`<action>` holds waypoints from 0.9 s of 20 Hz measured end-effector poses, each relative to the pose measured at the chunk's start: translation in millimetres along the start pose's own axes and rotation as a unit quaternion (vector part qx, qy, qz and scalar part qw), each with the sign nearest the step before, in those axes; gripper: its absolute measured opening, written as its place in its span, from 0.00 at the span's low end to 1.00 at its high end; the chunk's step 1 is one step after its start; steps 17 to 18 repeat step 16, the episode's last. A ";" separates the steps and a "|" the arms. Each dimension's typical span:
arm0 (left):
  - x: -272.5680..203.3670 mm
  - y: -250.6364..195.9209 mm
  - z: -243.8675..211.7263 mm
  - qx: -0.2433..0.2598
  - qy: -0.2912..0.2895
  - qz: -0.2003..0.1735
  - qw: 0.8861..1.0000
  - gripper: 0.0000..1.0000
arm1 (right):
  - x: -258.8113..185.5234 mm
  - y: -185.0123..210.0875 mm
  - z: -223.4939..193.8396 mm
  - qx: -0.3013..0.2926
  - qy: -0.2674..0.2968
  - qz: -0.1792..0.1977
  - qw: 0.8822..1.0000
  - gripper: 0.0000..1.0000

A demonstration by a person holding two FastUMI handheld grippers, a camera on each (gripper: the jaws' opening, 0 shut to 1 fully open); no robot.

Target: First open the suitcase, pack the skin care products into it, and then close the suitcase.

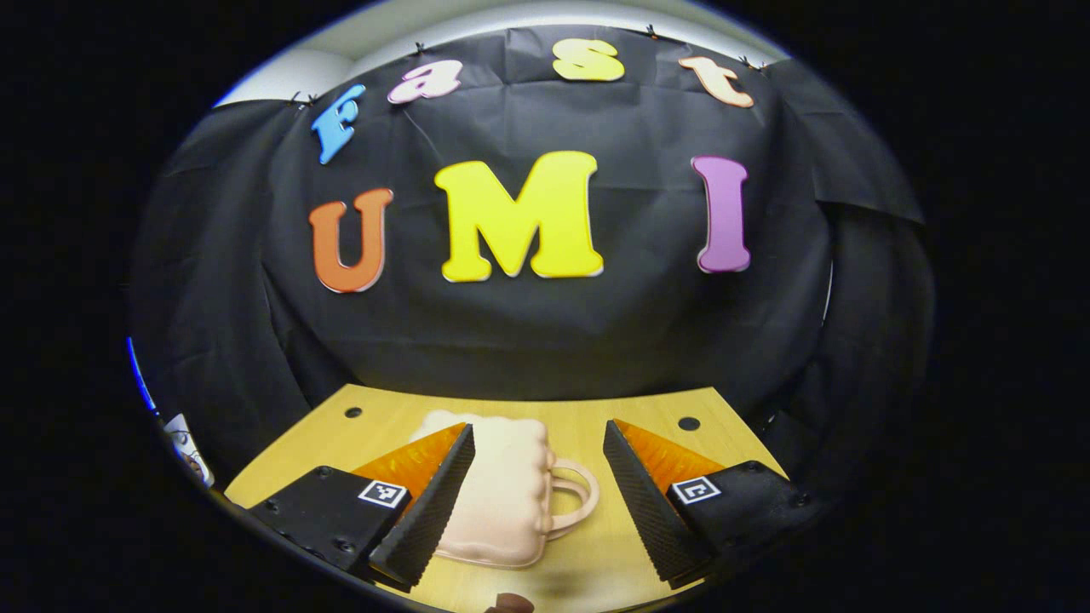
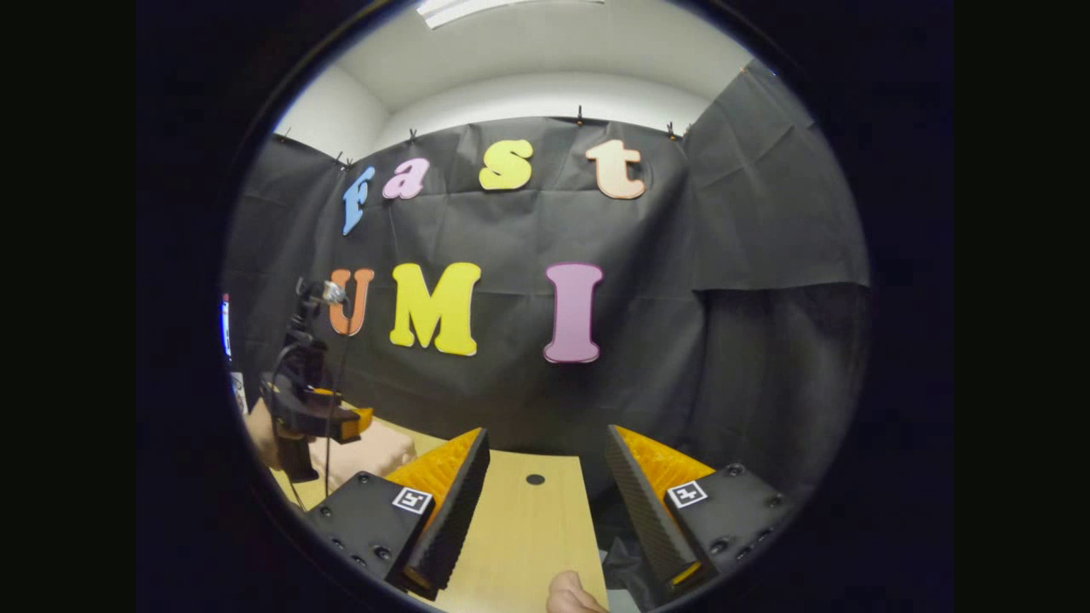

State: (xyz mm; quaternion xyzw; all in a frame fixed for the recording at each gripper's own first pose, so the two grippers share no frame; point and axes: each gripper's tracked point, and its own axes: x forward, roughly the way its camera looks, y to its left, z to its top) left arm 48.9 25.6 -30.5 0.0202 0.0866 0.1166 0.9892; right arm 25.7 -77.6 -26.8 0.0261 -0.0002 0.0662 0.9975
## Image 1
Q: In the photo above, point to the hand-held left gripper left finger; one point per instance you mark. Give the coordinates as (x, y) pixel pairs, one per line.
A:
(430, 519)

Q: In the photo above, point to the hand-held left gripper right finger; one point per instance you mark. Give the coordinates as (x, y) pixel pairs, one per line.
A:
(651, 511)

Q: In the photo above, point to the pink suitcase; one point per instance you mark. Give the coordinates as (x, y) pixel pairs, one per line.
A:
(507, 494)

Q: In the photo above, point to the black backdrop cloth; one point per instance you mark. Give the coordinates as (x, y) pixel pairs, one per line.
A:
(596, 340)

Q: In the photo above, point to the white printed object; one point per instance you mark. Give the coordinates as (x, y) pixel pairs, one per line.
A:
(186, 447)

